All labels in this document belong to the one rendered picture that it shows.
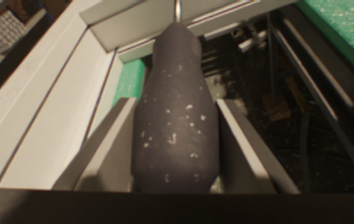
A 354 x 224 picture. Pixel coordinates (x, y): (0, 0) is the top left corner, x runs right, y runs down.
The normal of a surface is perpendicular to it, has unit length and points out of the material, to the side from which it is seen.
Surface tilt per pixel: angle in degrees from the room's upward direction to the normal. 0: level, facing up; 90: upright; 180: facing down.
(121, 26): 90
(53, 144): 90
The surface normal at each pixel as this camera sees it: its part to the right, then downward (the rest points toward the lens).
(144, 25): -0.01, 0.77
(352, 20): -0.39, -0.58
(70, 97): 0.92, -0.23
